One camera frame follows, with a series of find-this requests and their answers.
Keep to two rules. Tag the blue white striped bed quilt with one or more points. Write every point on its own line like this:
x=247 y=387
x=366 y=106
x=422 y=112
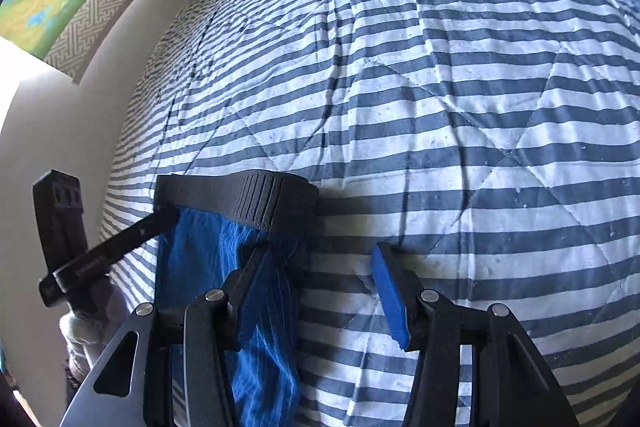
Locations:
x=425 y=107

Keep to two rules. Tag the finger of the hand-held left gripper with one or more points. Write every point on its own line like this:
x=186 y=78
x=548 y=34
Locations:
x=62 y=217
x=140 y=234

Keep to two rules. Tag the blue striped underwear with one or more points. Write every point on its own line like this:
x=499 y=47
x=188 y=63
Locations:
x=200 y=257

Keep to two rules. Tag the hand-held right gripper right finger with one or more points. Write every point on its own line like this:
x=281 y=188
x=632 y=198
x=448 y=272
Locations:
x=391 y=294

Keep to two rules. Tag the person's left hand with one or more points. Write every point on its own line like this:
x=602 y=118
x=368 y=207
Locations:
x=82 y=332

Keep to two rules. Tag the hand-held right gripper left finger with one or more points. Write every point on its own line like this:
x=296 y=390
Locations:
x=255 y=292

